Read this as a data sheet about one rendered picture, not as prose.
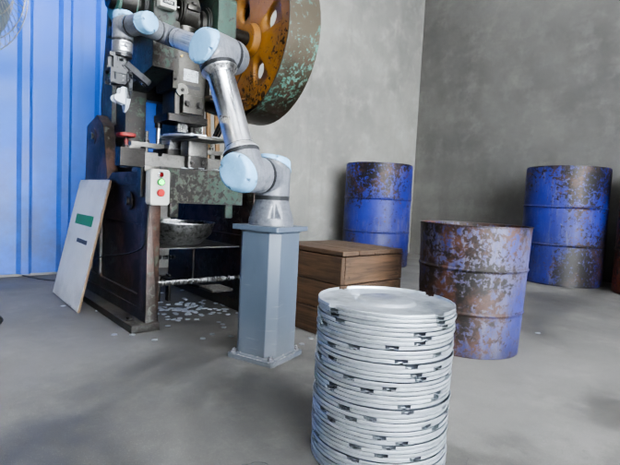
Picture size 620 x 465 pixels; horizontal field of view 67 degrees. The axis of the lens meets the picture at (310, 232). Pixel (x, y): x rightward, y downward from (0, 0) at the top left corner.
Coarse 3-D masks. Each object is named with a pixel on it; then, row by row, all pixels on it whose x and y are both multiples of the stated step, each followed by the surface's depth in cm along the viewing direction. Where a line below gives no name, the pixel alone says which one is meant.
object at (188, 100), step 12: (180, 60) 205; (180, 72) 206; (192, 72) 209; (180, 84) 205; (192, 84) 210; (204, 84) 213; (168, 96) 209; (180, 96) 206; (192, 96) 207; (204, 96) 214; (168, 108) 210; (180, 108) 206; (192, 108) 207; (204, 108) 215
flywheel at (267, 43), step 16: (240, 0) 245; (256, 0) 233; (272, 0) 223; (288, 0) 209; (240, 16) 245; (256, 16) 233; (288, 16) 209; (256, 32) 230; (272, 32) 224; (256, 48) 232; (272, 48) 224; (256, 64) 235; (272, 64) 224; (240, 80) 245; (256, 80) 234; (272, 80) 218; (240, 96) 246; (256, 96) 228
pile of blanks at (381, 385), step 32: (320, 320) 97; (352, 320) 89; (384, 320) 87; (416, 320) 87; (448, 320) 91; (320, 352) 99; (352, 352) 89; (384, 352) 87; (416, 352) 87; (448, 352) 93; (320, 384) 96; (352, 384) 89; (384, 384) 87; (416, 384) 88; (448, 384) 95; (320, 416) 96; (352, 416) 90; (384, 416) 88; (416, 416) 89; (320, 448) 96; (352, 448) 90; (384, 448) 88; (416, 448) 91
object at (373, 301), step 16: (336, 288) 111; (352, 288) 114; (368, 288) 115; (384, 288) 115; (400, 288) 114; (336, 304) 95; (352, 304) 96; (368, 304) 96; (384, 304) 95; (400, 304) 95; (416, 304) 99; (432, 304) 100; (448, 304) 100
